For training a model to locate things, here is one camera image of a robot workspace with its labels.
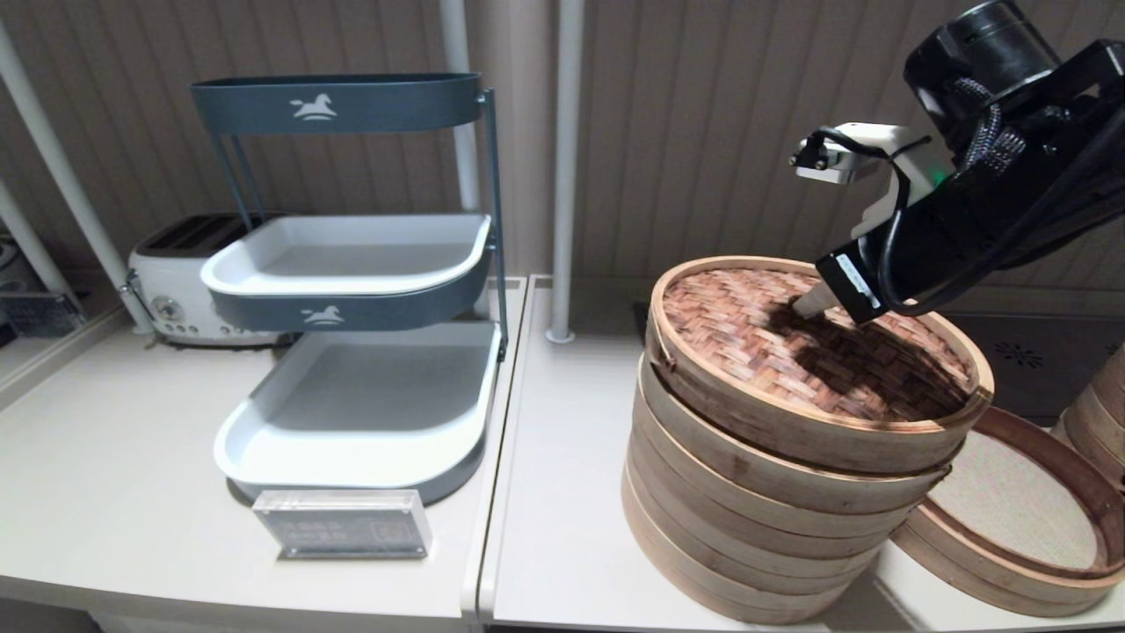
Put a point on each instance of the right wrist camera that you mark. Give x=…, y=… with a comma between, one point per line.
x=866, y=145

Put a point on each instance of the black induction cooker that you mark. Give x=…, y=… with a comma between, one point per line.
x=1028, y=356

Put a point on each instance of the white slanted pole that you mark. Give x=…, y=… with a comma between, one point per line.
x=61, y=167
x=26, y=237

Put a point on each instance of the beige steamer liner cloth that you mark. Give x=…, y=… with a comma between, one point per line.
x=1019, y=501

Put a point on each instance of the woven bamboo steamer lid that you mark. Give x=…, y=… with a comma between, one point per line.
x=791, y=352

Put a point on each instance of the dark grey rack frame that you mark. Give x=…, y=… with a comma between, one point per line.
x=495, y=220

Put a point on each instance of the clear plastic box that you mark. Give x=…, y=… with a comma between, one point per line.
x=39, y=314

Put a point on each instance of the bamboo steamer basket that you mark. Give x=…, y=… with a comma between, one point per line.
x=685, y=571
x=747, y=470
x=703, y=519

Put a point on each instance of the white toaster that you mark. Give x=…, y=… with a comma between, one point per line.
x=171, y=281

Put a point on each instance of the clear acrylic sign holder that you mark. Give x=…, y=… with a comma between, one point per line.
x=343, y=525

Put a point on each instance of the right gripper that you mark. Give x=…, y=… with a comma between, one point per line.
x=967, y=233

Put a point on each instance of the dark grey rack tray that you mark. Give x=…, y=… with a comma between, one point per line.
x=369, y=105

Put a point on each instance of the white vertical pole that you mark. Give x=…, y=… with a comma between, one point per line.
x=565, y=176
x=459, y=132

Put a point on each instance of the bamboo steamer stack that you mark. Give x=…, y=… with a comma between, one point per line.
x=1103, y=413

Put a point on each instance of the large white and grey rack tray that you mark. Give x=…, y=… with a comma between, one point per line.
x=360, y=422

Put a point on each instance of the bamboo steamer with cloth liner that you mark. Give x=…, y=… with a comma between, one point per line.
x=1002, y=585

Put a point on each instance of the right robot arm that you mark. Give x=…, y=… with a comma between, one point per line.
x=976, y=53

